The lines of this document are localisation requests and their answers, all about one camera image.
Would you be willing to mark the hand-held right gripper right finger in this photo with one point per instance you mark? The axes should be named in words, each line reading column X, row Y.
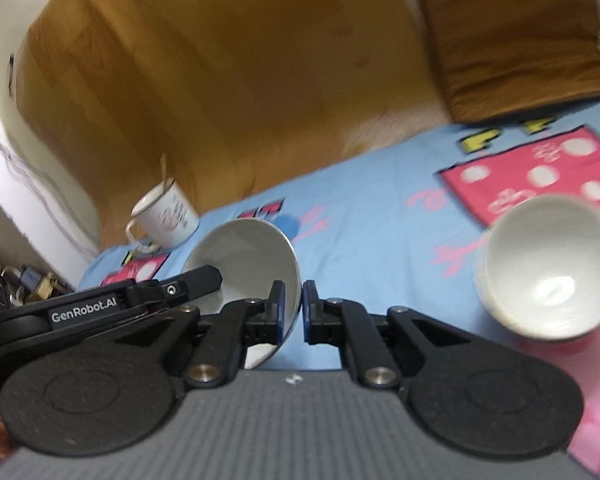
column 307, row 310

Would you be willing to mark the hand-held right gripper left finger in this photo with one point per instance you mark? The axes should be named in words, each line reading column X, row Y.
column 279, row 310

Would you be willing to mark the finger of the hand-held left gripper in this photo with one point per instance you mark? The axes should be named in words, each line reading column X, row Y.
column 202, row 277

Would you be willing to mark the large white floral bowl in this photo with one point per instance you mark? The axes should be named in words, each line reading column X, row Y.
column 245, row 260

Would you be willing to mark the small white floral bowl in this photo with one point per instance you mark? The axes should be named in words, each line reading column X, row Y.
column 545, row 270

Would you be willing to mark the white enamel mug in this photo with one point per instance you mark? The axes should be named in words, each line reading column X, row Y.
column 167, row 220

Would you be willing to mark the cartoon pig printed blanket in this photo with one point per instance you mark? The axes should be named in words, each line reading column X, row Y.
column 380, row 220

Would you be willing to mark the wooden headboard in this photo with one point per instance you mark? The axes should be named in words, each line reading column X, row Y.
column 205, row 85

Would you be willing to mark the brown seat cushion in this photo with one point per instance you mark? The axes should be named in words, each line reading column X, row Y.
column 520, row 35

